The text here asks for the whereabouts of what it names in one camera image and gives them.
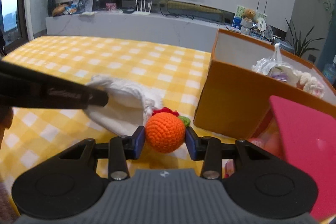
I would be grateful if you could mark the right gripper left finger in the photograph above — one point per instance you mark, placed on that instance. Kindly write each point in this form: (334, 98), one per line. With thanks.
(122, 149)

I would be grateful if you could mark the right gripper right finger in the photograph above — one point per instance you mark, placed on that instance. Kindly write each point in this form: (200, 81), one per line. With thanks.
(206, 149)

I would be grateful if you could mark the white cloth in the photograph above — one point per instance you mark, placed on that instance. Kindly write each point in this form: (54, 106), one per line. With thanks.
(130, 105)

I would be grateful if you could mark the orange crochet ball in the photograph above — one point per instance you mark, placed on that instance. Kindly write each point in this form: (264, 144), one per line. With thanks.
(165, 130)

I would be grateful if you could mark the clear plastic bag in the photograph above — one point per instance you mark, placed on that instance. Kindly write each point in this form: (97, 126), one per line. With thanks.
(275, 68)

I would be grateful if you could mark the pink white crochet toy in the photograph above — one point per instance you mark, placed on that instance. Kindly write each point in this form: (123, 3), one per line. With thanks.
(310, 84)

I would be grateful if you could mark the yellow checkered tablecloth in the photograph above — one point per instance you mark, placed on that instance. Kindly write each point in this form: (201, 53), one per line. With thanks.
(177, 74)

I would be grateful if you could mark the orange cardboard box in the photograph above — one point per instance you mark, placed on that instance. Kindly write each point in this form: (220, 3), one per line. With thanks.
(235, 100)

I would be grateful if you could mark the red lidded transparent box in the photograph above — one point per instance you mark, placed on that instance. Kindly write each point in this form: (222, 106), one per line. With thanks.
(294, 173)

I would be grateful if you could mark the marble tv console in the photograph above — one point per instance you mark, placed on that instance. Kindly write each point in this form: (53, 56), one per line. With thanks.
(182, 32)

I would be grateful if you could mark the white wifi router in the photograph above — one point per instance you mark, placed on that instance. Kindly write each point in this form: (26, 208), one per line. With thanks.
(142, 7)

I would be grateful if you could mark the green potted plant right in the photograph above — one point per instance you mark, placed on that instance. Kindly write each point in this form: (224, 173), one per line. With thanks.
(300, 43)

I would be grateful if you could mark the small teddy bear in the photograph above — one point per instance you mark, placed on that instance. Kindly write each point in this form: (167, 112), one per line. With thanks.
(249, 15)

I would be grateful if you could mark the water bottle jug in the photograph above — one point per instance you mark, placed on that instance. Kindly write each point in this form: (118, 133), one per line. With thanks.
(329, 71)

